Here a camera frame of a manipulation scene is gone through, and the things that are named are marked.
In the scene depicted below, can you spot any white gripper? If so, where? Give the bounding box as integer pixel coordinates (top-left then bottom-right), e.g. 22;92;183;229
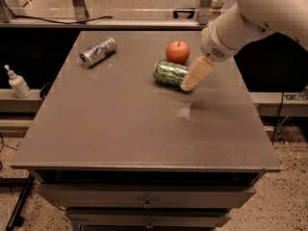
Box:
180;18;240;91

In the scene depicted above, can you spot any green soda can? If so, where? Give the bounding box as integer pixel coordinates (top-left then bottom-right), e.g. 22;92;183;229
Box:
153;61;189;87

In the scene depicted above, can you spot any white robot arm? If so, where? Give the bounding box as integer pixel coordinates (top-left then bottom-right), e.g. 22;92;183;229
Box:
180;0;308;91

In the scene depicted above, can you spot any red apple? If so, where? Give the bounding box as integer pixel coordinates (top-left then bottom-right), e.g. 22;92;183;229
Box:
166;40;191;64

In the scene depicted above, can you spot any silver blue soda can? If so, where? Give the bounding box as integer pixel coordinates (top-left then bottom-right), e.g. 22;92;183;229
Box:
79;37;116;67

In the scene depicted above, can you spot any grey drawer cabinet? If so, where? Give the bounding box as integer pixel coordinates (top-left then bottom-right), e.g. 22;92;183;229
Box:
12;31;280;231

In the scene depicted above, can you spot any upper drawer with knob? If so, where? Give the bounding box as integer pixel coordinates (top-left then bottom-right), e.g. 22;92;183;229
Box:
37;184;256;209

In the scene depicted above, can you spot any drawer with knob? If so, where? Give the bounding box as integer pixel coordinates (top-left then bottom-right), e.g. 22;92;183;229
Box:
37;184;256;209
65;208;230;228

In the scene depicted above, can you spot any white pump bottle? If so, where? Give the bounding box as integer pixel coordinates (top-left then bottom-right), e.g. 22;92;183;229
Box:
4;64;32;98

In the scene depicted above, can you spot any lower drawer with knob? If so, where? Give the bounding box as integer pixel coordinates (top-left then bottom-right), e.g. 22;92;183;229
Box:
65;208;230;228

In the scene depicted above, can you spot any black cable on ledge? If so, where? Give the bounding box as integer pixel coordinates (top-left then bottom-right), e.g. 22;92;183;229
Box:
0;0;114;25

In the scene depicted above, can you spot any black floor rail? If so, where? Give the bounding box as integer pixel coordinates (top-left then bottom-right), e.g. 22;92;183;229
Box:
5;175;35;231

